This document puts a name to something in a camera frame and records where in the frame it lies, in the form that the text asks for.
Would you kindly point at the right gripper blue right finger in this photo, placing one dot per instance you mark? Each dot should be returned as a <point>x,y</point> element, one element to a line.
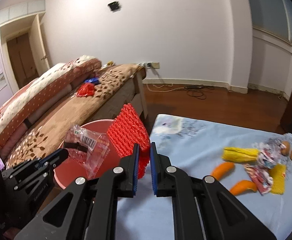
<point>154,168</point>

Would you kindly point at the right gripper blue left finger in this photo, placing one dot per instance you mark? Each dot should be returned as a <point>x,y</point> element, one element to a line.
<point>136,168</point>

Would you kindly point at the clear barcode plastic wrapper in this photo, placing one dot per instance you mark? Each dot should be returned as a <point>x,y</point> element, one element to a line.
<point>88,148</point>

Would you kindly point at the orange peel piece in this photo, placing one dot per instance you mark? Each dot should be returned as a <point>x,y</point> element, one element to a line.
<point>222,170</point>
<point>242,187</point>

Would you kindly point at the yellow plastic bag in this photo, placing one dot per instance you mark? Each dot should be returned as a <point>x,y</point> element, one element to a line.
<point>240,155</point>

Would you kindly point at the red white wrapper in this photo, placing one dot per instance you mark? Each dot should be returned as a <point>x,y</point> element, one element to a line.
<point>260,177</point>

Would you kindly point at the colourful foil wrapper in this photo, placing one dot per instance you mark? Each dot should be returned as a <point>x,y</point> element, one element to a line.
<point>269,154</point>

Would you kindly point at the brown leaf pattern blanket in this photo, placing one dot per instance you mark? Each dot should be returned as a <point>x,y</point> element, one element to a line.
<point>46,135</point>

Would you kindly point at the folded polka dot quilt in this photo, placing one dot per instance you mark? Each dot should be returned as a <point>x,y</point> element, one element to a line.
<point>28,99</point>

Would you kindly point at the red plastic bag on bed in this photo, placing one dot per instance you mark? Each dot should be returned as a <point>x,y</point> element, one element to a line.
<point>85,90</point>

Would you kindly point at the blue package on bed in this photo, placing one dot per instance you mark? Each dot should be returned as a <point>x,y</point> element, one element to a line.
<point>94,80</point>

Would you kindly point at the wooden door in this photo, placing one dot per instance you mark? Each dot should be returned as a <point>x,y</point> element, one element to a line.
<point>21,58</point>

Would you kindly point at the wooden bed frame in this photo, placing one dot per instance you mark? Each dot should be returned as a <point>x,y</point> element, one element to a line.
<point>132,91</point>

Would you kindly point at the wall power socket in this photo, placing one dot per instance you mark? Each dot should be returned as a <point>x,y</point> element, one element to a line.
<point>150,65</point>

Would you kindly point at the black wall bracket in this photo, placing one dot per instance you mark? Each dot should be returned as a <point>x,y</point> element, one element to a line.
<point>114,6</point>

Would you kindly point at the window with gold frame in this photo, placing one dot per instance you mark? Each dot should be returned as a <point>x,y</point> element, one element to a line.
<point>273,17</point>

